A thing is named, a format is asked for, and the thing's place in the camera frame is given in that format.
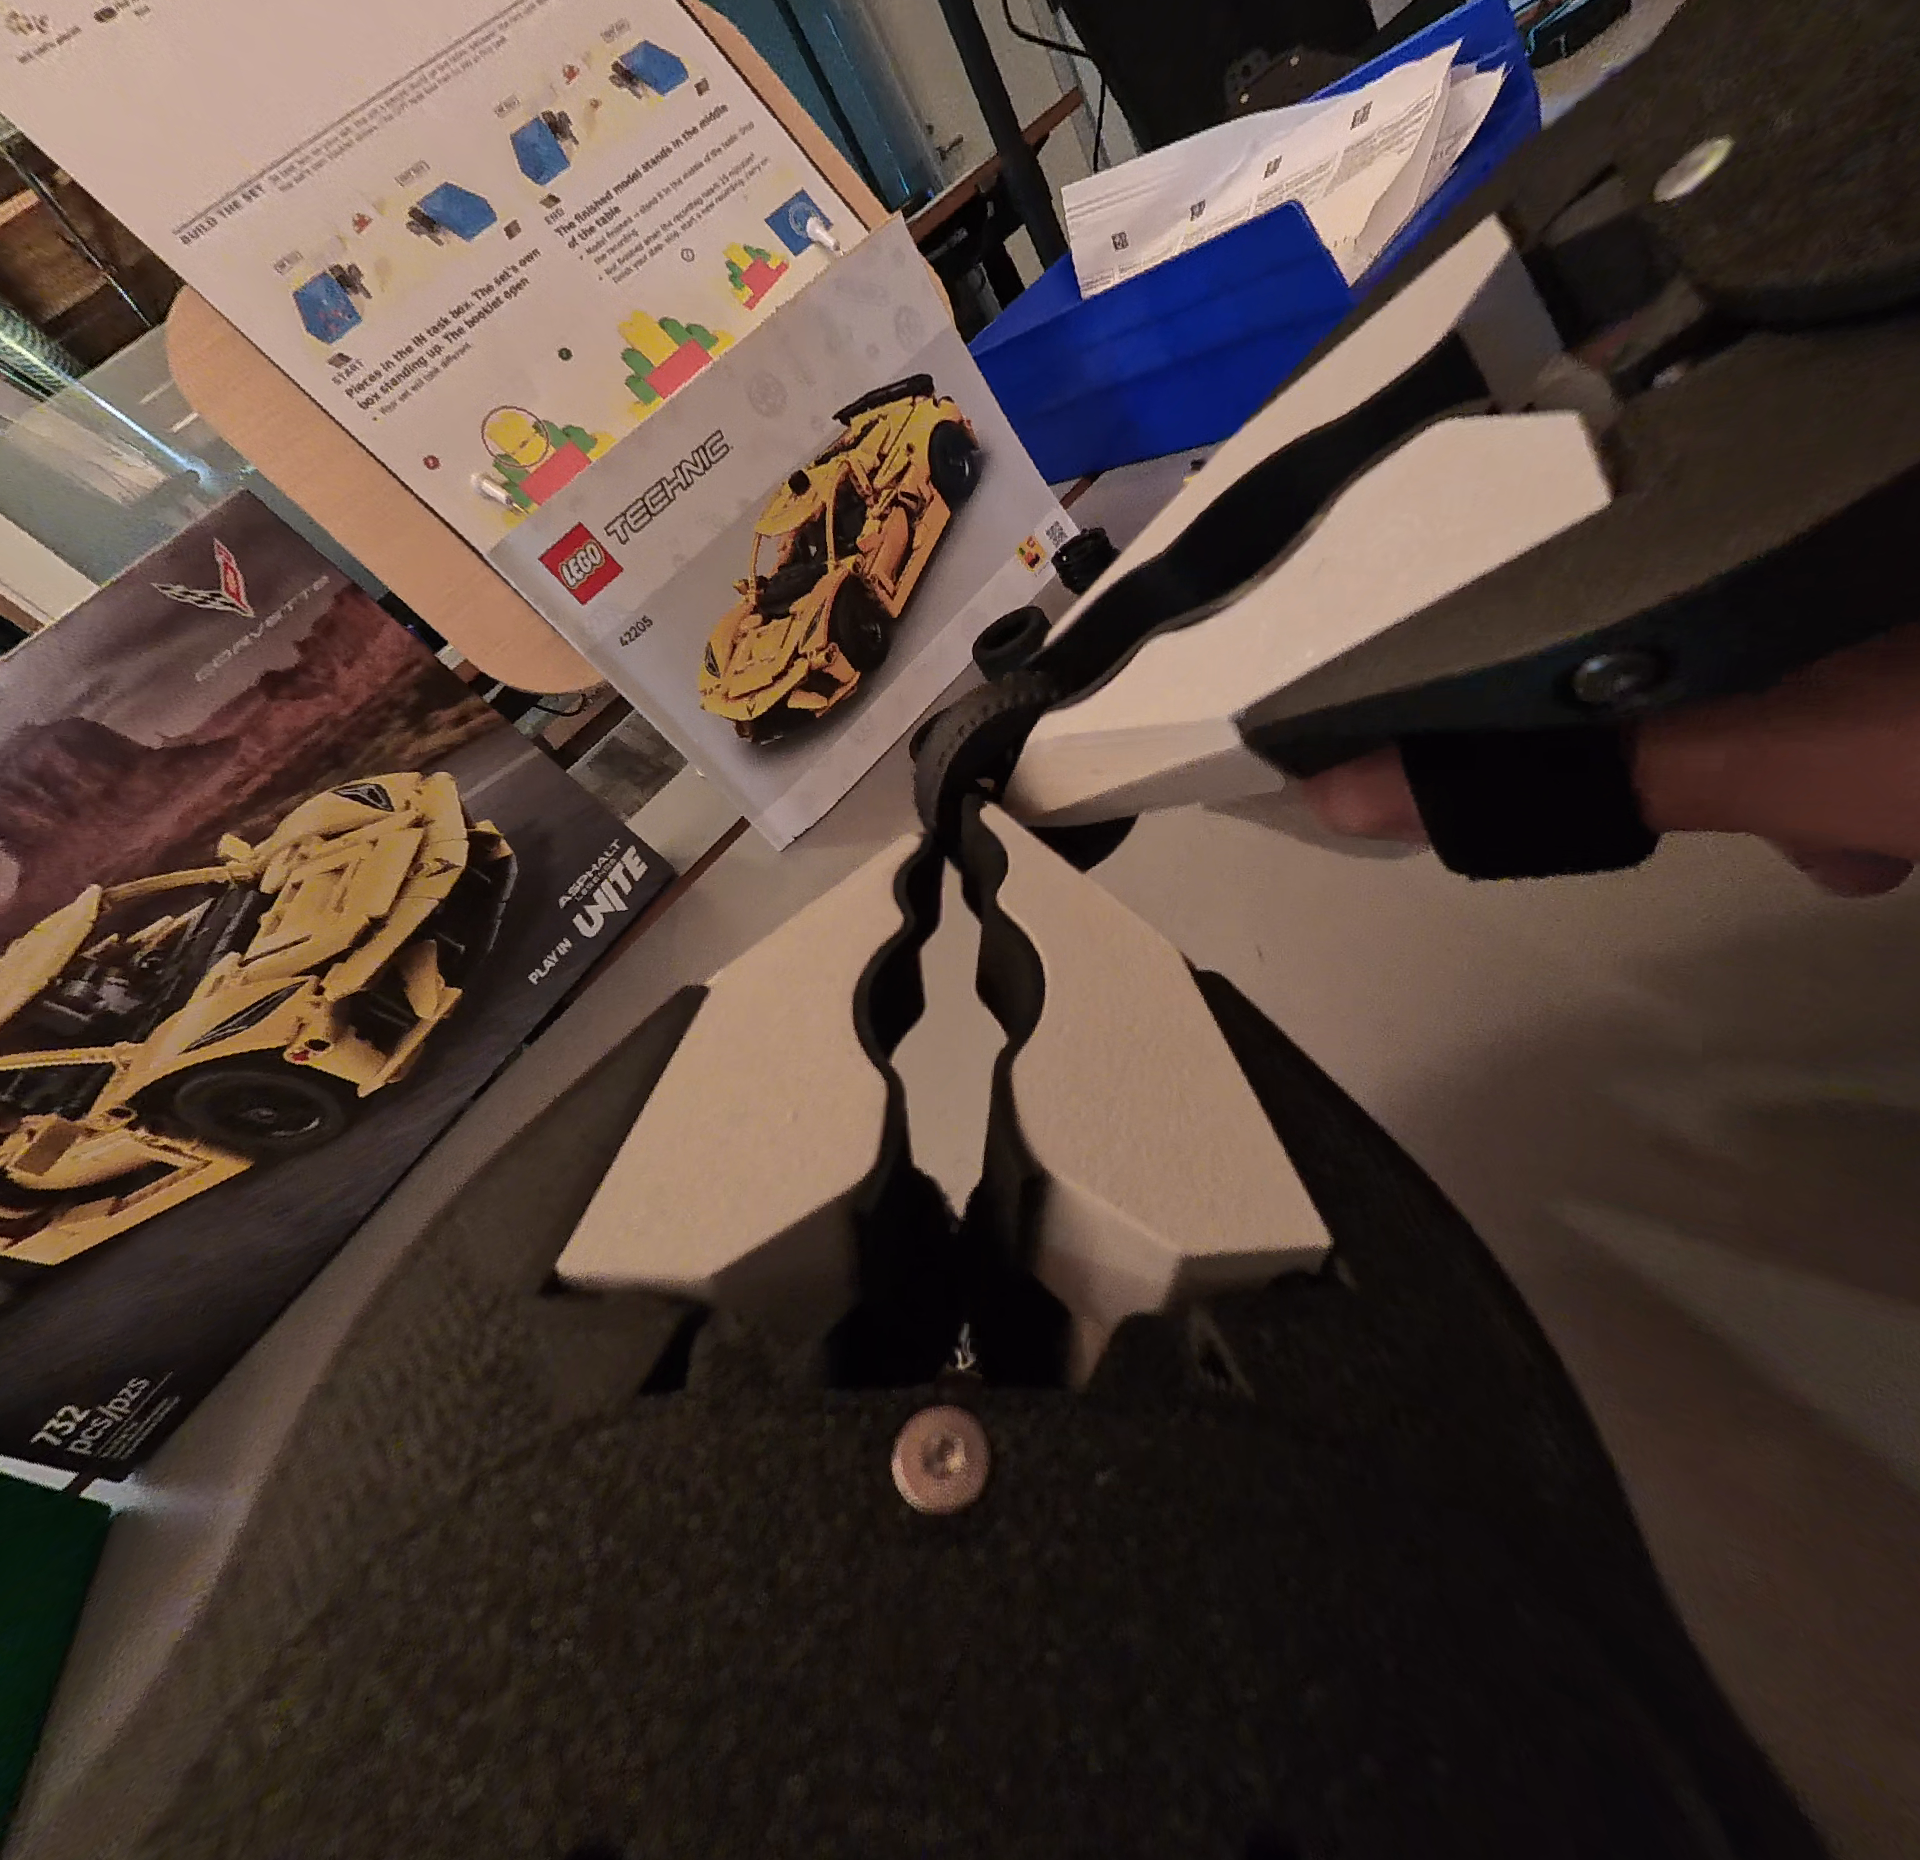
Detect folded white instruction sheets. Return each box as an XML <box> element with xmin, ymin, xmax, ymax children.
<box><xmin>1061</xmin><ymin>42</ymin><xmax>1509</xmax><ymax>299</ymax></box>

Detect white booklet yellow car picture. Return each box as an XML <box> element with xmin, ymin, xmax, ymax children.
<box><xmin>486</xmin><ymin>216</ymin><xmax>1085</xmax><ymax>851</ymax></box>

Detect black standing panel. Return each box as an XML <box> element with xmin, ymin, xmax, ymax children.
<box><xmin>1020</xmin><ymin>0</ymin><xmax>1468</xmax><ymax>153</ymax></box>

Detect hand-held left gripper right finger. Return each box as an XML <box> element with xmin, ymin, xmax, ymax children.
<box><xmin>959</xmin><ymin>810</ymin><xmax>1334</xmax><ymax>1390</ymax></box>

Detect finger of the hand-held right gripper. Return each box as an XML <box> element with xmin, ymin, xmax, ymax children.
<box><xmin>1034</xmin><ymin>216</ymin><xmax>1573</xmax><ymax>694</ymax></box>
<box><xmin>1002</xmin><ymin>411</ymin><xmax>1618</xmax><ymax>830</ymax></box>

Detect dark toy car box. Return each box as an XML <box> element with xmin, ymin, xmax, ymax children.
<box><xmin>0</xmin><ymin>486</ymin><xmax>677</xmax><ymax>1486</ymax></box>

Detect person's right hand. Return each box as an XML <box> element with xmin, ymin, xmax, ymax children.
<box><xmin>1295</xmin><ymin>641</ymin><xmax>1920</xmax><ymax>903</ymax></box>

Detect grey desk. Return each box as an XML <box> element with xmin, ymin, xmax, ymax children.
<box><xmin>0</xmin><ymin>435</ymin><xmax>1920</xmax><ymax>1860</ymax></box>

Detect blue plastic bin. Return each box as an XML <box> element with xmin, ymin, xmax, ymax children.
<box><xmin>967</xmin><ymin>0</ymin><xmax>1546</xmax><ymax>485</ymax></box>

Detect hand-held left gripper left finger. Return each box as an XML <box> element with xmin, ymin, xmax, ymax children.
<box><xmin>554</xmin><ymin>832</ymin><xmax>940</xmax><ymax>1390</ymax></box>

